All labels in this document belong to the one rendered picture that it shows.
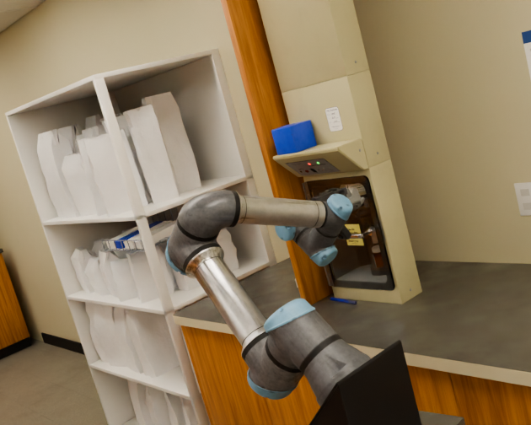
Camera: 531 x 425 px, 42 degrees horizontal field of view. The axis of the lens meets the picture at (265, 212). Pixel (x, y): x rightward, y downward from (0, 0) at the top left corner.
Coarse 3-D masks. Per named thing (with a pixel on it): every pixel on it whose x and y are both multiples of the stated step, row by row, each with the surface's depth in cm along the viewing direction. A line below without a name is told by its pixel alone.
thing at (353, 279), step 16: (352, 176) 228; (368, 192) 225; (368, 208) 227; (368, 224) 229; (336, 240) 244; (368, 240) 232; (336, 256) 246; (352, 256) 240; (368, 256) 234; (384, 256) 228; (336, 272) 249; (352, 272) 243; (368, 272) 237; (384, 272) 231; (368, 288) 239; (384, 288) 233
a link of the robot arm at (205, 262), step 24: (168, 240) 187; (192, 240) 178; (216, 240) 184; (192, 264) 178; (216, 264) 178; (216, 288) 174; (240, 288) 175; (240, 312) 170; (240, 336) 168; (264, 336) 164; (264, 360) 160; (264, 384) 162; (288, 384) 161
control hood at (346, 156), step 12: (324, 144) 232; (336, 144) 222; (348, 144) 218; (360, 144) 221; (276, 156) 238; (288, 156) 233; (300, 156) 229; (312, 156) 226; (324, 156) 222; (336, 156) 219; (348, 156) 217; (360, 156) 221; (288, 168) 242; (336, 168) 228; (348, 168) 224; (360, 168) 221
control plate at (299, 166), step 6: (294, 162) 235; (300, 162) 233; (306, 162) 231; (312, 162) 230; (324, 162) 226; (294, 168) 240; (300, 168) 238; (306, 168) 236; (312, 168) 234; (318, 168) 233; (324, 168) 231; (330, 168) 229; (300, 174) 243; (306, 174) 241; (312, 174) 239
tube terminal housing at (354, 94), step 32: (288, 96) 241; (320, 96) 229; (352, 96) 219; (320, 128) 234; (352, 128) 223; (384, 160) 228; (384, 192) 227; (384, 224) 227; (352, 288) 247; (416, 288) 236
